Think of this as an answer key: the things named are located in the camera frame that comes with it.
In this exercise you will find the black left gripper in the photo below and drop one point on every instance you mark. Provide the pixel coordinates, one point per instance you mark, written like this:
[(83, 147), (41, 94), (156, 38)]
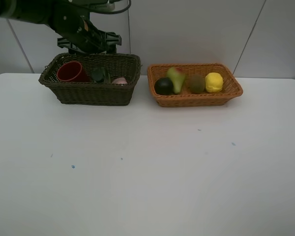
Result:
[(92, 42)]

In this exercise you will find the dark pump bottle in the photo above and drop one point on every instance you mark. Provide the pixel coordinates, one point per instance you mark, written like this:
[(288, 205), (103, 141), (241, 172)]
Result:
[(101, 75)]

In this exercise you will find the pink lotion bottle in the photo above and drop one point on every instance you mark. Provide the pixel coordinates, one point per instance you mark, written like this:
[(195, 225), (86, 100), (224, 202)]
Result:
[(120, 81)]

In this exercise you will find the red plastic cup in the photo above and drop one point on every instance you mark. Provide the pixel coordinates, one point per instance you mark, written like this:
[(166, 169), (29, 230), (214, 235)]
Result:
[(72, 71)]

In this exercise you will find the dark round fruit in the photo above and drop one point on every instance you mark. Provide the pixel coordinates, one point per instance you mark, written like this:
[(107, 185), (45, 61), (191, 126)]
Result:
[(164, 86)]

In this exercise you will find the green pear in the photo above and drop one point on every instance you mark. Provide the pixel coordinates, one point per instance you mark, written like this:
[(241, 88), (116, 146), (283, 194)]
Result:
[(177, 76)]

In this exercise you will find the brown kiwi fruit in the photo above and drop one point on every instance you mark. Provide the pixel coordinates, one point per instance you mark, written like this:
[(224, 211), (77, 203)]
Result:
[(197, 84)]

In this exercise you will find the yellow lemon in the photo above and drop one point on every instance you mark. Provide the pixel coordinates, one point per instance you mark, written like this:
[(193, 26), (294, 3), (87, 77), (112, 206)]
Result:
[(214, 82)]

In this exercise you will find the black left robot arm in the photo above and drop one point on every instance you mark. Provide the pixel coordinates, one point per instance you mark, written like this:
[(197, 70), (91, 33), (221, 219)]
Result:
[(69, 19)]

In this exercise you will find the dark brown wicker basket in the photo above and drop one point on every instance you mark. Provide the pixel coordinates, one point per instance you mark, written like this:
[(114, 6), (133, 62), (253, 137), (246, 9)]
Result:
[(91, 93)]

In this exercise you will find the orange wicker basket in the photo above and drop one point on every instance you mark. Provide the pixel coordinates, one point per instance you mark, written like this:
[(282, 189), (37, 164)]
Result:
[(231, 87)]

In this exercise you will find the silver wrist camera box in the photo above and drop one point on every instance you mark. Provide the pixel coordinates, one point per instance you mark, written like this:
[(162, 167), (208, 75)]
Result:
[(101, 5)]

